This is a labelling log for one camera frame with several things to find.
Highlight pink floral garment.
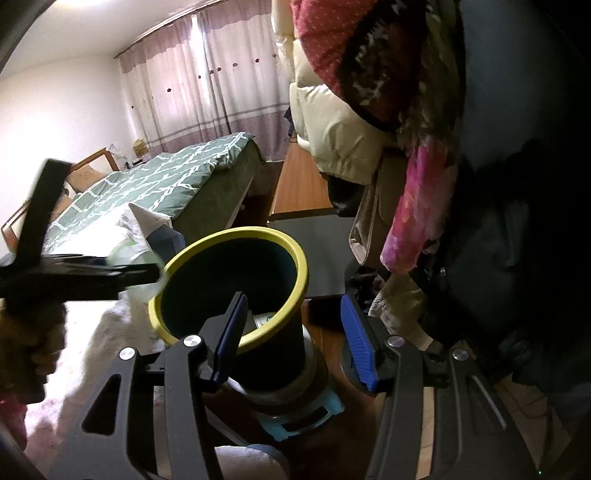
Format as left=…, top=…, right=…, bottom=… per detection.
left=380, top=136, right=457, bottom=273

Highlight wooden low cabinet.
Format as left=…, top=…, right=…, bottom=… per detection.
left=269, top=143, right=335, bottom=222

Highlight person's left hand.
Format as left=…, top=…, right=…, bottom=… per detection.
left=1, top=299, right=67, bottom=405

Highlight green plaid bed duvet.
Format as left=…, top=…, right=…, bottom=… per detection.
left=44, top=132, right=263, bottom=254

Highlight green plastic bag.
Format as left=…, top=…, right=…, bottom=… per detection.
left=106, top=238, right=166, bottom=303

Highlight right brown pillow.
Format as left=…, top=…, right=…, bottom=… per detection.
left=66, top=165, right=106, bottom=193

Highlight red dotted puffer jacket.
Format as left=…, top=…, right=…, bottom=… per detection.
left=290, top=1, right=427, bottom=129

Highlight pink white curtains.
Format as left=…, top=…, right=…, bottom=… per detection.
left=117, top=1, right=290, bottom=161

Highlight wooden bed headboard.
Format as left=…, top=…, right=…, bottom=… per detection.
left=1, top=148, right=119, bottom=253

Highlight cream puffer jacket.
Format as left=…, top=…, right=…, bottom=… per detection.
left=271, top=1, right=386, bottom=186

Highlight yellow rimmed black trash bin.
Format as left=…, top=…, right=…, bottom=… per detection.
left=148, top=227, right=308, bottom=394

